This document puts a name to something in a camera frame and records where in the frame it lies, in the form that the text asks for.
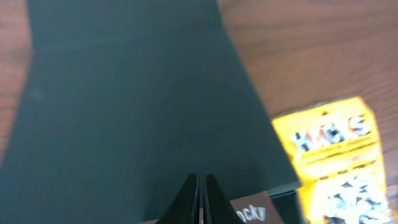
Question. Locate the brown chocolate stick box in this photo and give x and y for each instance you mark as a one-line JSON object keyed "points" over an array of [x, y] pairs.
{"points": [[256, 208]]}

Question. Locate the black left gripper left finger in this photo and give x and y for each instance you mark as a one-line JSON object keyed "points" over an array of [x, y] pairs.
{"points": [[185, 207]]}

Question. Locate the yellow Hacks candy bag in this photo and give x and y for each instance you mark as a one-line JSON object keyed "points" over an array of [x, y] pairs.
{"points": [[336, 151]]}

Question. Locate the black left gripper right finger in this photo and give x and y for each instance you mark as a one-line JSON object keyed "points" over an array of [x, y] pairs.
{"points": [[217, 209]]}

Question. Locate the dark green open box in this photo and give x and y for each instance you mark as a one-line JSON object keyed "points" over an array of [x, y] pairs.
{"points": [[123, 101]]}

